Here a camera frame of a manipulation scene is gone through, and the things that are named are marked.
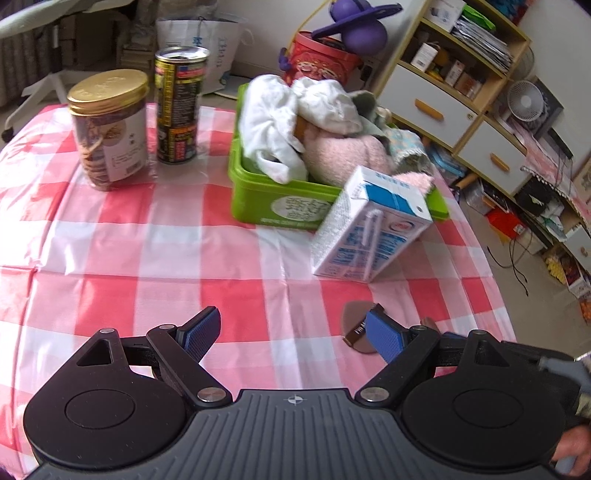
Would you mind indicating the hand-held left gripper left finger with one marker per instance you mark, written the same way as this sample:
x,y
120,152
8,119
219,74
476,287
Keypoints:
x,y
201,333

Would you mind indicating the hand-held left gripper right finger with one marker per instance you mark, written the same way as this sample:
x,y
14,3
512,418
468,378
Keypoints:
x,y
386,338

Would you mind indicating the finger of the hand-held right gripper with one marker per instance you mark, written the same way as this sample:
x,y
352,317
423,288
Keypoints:
x,y
519,350

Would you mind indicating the brown round pad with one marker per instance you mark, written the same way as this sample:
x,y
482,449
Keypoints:
x,y
355,323

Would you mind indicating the green plastic bin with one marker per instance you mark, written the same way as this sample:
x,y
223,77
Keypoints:
x,y
277,203

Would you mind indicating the pink fluffy towel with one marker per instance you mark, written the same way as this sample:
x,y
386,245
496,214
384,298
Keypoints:
x,y
346,154

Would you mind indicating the grey towel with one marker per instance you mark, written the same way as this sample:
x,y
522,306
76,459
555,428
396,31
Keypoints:
x,y
364,110

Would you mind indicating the person's right hand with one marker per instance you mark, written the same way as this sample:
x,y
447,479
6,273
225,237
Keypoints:
x,y
575,450

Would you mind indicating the pink checkered tablecloth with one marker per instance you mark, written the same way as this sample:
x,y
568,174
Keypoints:
x,y
138,258

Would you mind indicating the blue and white milk carton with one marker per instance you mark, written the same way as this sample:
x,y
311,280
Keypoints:
x,y
369,230

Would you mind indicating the clear jar with gold lid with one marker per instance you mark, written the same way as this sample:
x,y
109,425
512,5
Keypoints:
x,y
111,134

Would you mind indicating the white cloth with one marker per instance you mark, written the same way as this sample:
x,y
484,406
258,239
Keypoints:
x,y
270,124

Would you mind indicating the dark tin can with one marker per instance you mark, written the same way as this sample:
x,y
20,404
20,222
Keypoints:
x,y
178,110

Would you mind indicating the wooden shelf cabinet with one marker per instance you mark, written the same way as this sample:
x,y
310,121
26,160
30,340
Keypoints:
x,y
452,101

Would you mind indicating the white desk fan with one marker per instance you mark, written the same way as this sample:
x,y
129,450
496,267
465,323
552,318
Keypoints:
x,y
521,99

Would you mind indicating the red patterned bucket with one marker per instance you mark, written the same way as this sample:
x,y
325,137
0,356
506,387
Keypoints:
x,y
323,60

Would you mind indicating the white paper bag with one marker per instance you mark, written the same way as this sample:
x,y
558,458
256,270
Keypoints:
x,y
203,46

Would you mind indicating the grey office chair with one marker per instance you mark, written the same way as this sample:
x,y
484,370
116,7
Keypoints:
x,y
32,87

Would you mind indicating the purple ball toy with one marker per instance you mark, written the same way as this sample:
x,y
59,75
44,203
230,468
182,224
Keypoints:
x,y
360,25

